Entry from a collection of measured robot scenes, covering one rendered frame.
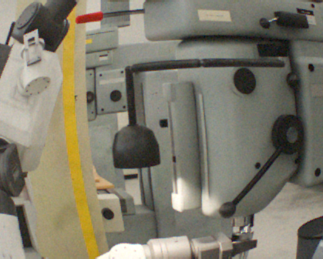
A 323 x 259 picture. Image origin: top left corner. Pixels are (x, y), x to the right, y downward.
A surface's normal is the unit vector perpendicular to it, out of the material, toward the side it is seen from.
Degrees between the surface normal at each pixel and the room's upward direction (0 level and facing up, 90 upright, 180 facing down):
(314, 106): 90
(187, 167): 90
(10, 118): 58
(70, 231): 90
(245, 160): 90
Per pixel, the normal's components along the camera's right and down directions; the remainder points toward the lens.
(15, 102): 0.36, -0.50
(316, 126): 0.32, 0.06
